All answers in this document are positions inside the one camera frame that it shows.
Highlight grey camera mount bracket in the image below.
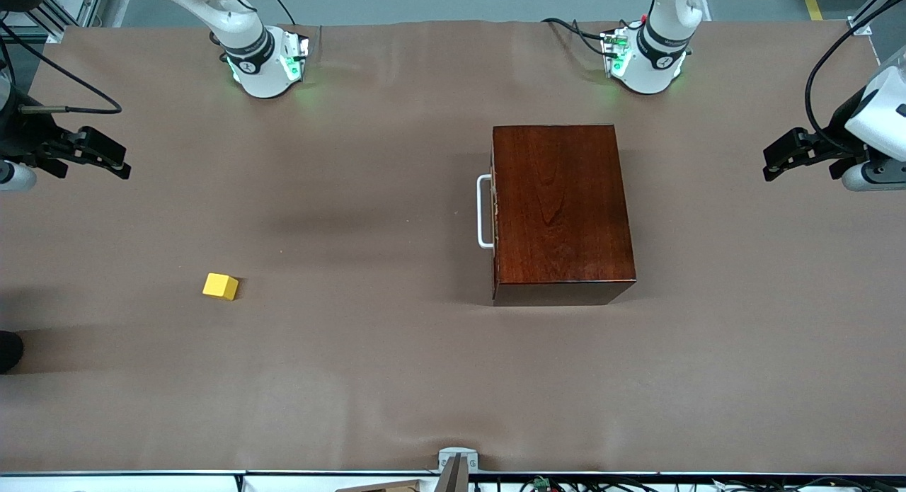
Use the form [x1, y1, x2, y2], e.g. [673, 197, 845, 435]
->
[437, 447, 480, 492]

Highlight dark red wooden cabinet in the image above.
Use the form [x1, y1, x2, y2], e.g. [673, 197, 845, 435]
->
[491, 125, 636, 307]

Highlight brown cardboard piece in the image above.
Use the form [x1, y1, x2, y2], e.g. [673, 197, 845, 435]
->
[334, 479, 425, 492]

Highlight black round object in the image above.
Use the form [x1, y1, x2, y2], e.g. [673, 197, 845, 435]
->
[0, 331, 25, 374]

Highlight yellow wooden block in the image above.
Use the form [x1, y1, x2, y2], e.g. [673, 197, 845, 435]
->
[202, 273, 240, 302]

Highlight aluminium frame profile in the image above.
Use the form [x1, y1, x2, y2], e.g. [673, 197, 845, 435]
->
[32, 0, 114, 31]
[848, 0, 900, 37]

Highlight brown table mat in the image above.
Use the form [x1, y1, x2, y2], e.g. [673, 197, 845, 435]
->
[0, 19, 906, 475]

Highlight tangled black cables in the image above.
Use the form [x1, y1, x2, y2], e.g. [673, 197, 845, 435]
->
[517, 476, 906, 492]

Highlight wooden drawer with white handle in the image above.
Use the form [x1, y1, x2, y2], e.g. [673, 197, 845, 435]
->
[476, 173, 496, 251]

